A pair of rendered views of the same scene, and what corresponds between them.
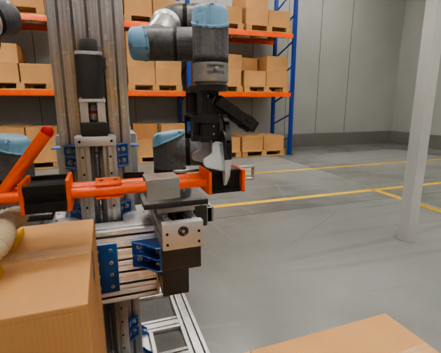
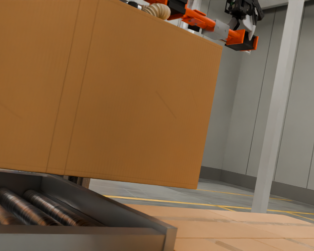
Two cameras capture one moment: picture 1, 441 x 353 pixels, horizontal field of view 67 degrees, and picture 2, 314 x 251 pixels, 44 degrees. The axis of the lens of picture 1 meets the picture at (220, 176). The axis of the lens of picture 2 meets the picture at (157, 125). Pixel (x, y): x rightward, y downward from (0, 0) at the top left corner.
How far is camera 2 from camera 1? 1.02 m
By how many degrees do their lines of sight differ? 24
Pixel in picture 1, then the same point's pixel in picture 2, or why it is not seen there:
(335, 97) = not seen: hidden behind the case
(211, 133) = (246, 9)
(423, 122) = (275, 130)
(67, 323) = (214, 52)
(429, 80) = (281, 97)
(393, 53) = (229, 97)
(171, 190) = (225, 32)
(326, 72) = not seen: hidden behind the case
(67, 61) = not seen: outside the picture
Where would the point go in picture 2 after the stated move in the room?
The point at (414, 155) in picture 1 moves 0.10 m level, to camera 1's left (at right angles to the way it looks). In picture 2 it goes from (266, 157) to (259, 156)
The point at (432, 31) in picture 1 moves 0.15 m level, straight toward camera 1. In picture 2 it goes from (286, 61) to (287, 57)
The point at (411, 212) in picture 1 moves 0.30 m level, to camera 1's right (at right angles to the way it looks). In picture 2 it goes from (260, 208) to (283, 212)
